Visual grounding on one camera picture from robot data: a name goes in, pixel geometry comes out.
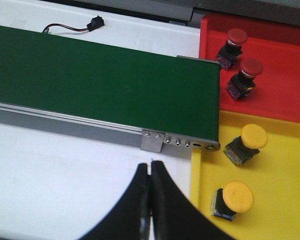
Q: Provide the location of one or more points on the red plastic tray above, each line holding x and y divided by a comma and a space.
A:
277, 46

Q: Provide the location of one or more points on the grey stone counter slab right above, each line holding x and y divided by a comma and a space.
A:
279, 11

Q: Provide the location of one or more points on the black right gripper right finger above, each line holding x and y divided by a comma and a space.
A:
174, 216

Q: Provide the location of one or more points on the aluminium conveyor frame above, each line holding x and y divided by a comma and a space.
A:
180, 143

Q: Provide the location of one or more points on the grey stone counter slab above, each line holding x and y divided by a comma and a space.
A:
158, 10
279, 11

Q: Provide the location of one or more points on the yellow plastic tray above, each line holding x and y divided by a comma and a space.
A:
273, 175

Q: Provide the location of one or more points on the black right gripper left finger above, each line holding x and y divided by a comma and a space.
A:
129, 219

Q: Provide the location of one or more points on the green conveyor belt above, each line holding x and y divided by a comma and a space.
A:
32, 50

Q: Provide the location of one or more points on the black sensor with cable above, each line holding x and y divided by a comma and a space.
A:
95, 23

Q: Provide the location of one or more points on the grey stone counter slab left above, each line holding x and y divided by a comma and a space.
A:
158, 10

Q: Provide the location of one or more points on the yellow mushroom push button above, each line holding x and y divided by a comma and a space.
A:
242, 148

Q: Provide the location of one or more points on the red mushroom push button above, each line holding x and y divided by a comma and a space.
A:
241, 84

